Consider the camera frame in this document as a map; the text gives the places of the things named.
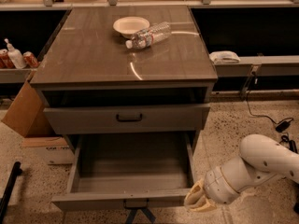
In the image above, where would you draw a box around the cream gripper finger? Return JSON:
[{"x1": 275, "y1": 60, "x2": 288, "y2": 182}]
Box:
[{"x1": 184, "y1": 179, "x2": 217, "y2": 212}]

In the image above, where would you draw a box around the grey drawer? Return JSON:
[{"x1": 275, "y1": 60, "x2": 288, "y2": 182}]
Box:
[
  {"x1": 52, "y1": 132, "x2": 196, "y2": 211},
  {"x1": 44, "y1": 104, "x2": 210, "y2": 134}
]

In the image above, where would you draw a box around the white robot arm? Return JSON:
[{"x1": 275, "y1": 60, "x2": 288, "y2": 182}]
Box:
[{"x1": 184, "y1": 134, "x2": 299, "y2": 212}]

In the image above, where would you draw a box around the grey top drawer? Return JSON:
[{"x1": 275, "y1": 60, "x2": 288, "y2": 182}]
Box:
[{"x1": 44, "y1": 104, "x2": 210, "y2": 134}]

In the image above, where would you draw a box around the grey drawer cabinet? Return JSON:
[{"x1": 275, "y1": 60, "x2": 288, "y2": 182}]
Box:
[{"x1": 31, "y1": 6, "x2": 217, "y2": 147}]

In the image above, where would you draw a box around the folded white cloth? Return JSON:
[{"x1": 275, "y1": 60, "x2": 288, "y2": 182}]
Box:
[{"x1": 209, "y1": 50, "x2": 240, "y2": 63}]

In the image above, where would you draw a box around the clear plastic water bottle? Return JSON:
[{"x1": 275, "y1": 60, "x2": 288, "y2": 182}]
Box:
[{"x1": 125, "y1": 21, "x2": 171, "y2": 49}]

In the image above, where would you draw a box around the white printed cardboard box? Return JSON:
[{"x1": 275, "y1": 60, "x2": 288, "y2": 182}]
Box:
[{"x1": 21, "y1": 137, "x2": 74, "y2": 165}]

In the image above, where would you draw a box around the black bar left floor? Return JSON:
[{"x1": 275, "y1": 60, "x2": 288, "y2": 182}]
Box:
[{"x1": 0, "y1": 161, "x2": 22, "y2": 224}]

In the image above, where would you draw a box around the white paper bowl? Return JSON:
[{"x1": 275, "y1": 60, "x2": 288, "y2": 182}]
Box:
[{"x1": 113, "y1": 17, "x2": 150, "y2": 38}]

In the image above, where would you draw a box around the brown cardboard box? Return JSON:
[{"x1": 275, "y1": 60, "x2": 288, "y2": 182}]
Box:
[{"x1": 2, "y1": 71, "x2": 54, "y2": 138}]

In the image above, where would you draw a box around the red soda can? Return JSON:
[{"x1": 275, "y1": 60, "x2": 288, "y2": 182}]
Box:
[{"x1": 23, "y1": 51, "x2": 39, "y2": 68}]

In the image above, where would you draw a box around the white pump bottle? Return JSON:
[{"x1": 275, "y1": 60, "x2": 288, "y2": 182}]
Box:
[{"x1": 5, "y1": 38, "x2": 26, "y2": 69}]

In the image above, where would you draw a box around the red can at edge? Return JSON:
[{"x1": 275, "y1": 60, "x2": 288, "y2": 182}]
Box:
[{"x1": 0, "y1": 49, "x2": 14, "y2": 69}]

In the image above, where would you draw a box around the black power adapter with cable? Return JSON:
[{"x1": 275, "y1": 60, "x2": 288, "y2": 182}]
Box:
[{"x1": 245, "y1": 91, "x2": 294, "y2": 143}]

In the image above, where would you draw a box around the grey right shelf rail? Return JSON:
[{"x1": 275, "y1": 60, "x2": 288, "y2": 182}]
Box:
[{"x1": 215, "y1": 55, "x2": 299, "y2": 77}]

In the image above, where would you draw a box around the grey shelf rail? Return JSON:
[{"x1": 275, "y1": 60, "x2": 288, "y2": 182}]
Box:
[
  {"x1": 215, "y1": 55, "x2": 299, "y2": 77},
  {"x1": 0, "y1": 68, "x2": 36, "y2": 84}
]

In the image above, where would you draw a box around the grey left shelf rail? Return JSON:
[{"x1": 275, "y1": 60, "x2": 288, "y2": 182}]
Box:
[{"x1": 0, "y1": 68, "x2": 36, "y2": 84}]

